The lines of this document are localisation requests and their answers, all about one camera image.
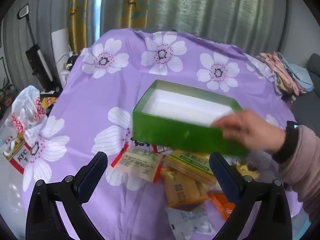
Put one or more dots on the orange-yellow snack packet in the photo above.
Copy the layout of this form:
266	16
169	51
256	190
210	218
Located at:
180	190

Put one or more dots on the silver white snack packet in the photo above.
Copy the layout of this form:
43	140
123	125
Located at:
187	220

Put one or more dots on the white red-print plastic bag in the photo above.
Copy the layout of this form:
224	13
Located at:
25	105

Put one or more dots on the grey curtain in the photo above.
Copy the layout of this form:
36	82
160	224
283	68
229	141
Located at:
200	10

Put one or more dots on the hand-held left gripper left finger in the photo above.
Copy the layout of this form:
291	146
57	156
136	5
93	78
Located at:
87	182

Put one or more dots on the grey sofa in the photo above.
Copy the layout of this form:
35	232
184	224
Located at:
305	105

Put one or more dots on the person's right forearm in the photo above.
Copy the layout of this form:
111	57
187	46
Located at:
305	160

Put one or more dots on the purple floral cloth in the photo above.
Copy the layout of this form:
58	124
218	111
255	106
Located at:
100	100

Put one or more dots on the potted plant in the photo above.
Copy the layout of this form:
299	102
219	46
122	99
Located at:
6	92

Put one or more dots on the person's right hand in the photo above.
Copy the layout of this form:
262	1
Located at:
247	130

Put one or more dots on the yellow patterned curtain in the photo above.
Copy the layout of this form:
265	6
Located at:
82	10

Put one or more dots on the black wristband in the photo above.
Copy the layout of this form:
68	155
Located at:
290	140

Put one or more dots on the small yellow snack packet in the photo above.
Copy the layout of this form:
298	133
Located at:
246	170

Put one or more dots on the red white paper bag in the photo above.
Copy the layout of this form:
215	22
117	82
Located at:
20	157

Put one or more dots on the upright vacuum cleaner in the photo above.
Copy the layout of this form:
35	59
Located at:
37	57

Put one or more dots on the green cardboard box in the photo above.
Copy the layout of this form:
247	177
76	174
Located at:
175	132

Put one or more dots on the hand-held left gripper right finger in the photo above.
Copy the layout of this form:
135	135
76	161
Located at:
227	185

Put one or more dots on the white rectangular panel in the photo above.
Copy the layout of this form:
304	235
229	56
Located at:
60	42

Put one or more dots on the beige red-edged snack packet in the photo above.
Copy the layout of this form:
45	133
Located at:
137	162

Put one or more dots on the small orange snack packet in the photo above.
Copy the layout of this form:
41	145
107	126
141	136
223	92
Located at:
221	205

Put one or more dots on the pile of folded clothes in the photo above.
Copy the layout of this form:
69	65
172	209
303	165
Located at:
285	72

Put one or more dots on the green-label cracker packet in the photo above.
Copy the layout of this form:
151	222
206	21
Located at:
190	166

